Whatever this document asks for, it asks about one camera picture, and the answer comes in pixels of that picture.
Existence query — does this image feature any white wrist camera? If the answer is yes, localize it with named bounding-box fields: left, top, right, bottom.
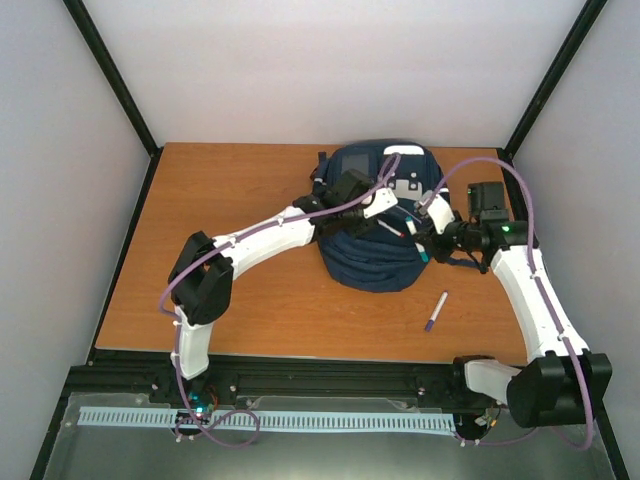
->
left=361, top=187, right=398, bottom=219
left=414, top=190, right=455, bottom=234

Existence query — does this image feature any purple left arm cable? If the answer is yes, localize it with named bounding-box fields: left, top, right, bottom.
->
left=158, top=152, right=402, bottom=448

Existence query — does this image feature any red capped white marker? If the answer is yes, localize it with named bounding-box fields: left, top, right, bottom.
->
left=377, top=220, right=405, bottom=238

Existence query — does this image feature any purple capped white marker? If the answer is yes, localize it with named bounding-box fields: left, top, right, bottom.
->
left=425, top=291, right=449, bottom=332

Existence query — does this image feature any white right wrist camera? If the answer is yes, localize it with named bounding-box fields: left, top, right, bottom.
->
left=414, top=190, right=455, bottom=234

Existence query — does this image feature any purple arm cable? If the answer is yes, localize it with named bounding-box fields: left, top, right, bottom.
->
left=422, top=157, right=596, bottom=451
left=158, top=152, right=402, bottom=448

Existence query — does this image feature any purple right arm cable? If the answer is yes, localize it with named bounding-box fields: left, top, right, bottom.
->
left=422, top=157, right=596, bottom=451

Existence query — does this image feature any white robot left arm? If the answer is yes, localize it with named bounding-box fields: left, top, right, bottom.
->
left=158, top=169, right=397, bottom=403

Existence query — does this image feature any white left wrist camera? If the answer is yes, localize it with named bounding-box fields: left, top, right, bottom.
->
left=361, top=187, right=398, bottom=219

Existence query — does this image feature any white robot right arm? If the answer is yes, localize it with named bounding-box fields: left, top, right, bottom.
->
left=414, top=182, right=612, bottom=428

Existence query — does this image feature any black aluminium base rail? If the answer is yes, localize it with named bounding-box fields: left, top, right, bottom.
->
left=63, top=350, right=491, bottom=412

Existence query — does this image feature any light blue slotted cable duct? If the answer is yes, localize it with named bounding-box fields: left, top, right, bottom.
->
left=77, top=406, right=456, bottom=436

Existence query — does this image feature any navy blue student backpack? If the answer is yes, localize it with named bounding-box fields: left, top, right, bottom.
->
left=310, top=139, right=443, bottom=293

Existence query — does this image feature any black frame post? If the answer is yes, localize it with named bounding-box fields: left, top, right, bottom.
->
left=62, top=0, right=164, bottom=156
left=503, top=0, right=608, bottom=160

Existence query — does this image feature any black frame post left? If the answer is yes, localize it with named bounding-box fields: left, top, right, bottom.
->
left=62, top=0, right=164, bottom=156

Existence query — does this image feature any black frame post right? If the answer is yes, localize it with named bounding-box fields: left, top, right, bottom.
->
left=503, top=0, right=608, bottom=160

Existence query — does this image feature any green capped white marker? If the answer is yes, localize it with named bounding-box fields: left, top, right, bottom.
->
left=403, top=215, right=429, bottom=262

